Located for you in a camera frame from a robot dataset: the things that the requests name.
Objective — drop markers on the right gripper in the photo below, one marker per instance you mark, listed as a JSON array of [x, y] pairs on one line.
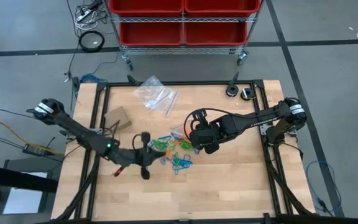
[[207, 133]]

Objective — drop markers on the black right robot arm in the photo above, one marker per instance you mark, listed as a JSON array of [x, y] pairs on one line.
[[259, 119]]

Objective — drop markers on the black power adapter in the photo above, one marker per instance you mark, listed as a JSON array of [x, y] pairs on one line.
[[34, 150]]

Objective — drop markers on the white power strip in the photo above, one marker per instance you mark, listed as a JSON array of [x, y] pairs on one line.
[[84, 15]]

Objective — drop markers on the grey metal mounting bracket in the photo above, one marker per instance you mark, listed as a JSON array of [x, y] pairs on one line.
[[262, 130], [97, 131]]

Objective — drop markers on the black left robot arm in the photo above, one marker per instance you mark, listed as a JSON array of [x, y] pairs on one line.
[[82, 137]]

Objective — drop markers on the black beam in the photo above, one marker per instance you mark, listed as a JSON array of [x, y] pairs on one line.
[[17, 179]]

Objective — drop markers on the black triangular frame brace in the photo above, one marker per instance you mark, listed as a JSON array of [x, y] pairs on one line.
[[133, 80], [235, 79]]

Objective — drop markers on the orange rubber band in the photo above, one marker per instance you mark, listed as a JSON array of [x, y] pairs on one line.
[[168, 153]]

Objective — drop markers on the black clamp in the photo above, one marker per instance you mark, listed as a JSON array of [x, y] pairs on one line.
[[292, 133], [65, 134]]

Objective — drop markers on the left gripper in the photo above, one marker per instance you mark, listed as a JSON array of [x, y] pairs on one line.
[[132, 157]]

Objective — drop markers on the grey metal stand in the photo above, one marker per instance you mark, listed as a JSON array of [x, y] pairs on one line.
[[26, 163]]

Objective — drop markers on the small cardboard box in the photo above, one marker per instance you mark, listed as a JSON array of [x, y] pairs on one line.
[[118, 116]]

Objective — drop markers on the blue rubber band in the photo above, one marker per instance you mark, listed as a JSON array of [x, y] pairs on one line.
[[166, 137], [163, 162], [176, 137], [182, 163]]

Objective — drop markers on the red plastic storage bin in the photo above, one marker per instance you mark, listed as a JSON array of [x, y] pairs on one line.
[[145, 6], [214, 34], [151, 34], [222, 6]]

